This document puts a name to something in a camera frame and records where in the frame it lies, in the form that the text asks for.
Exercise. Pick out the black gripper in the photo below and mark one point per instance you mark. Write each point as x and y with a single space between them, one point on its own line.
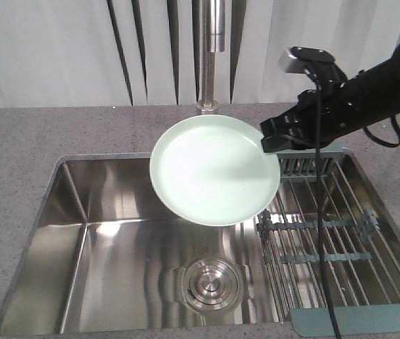
319 117

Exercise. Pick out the light green round plate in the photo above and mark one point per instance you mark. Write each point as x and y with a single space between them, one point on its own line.
212 170

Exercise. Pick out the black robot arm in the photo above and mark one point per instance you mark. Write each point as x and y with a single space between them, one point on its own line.
376 91

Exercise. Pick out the chrome kitchen faucet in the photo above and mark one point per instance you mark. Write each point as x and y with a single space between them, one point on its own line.
209 40

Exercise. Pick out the round steel sink drain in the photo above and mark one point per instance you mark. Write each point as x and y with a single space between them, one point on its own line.
209 284

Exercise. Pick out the stainless steel sink basin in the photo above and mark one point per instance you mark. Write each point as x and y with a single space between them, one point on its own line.
102 249

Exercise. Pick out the white pleated curtain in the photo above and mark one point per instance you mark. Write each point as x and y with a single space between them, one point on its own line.
99 53

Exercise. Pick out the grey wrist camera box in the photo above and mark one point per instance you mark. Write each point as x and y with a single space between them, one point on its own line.
295 59

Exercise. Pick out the grey-blue wire dish rack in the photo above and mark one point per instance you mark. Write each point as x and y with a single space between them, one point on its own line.
330 224

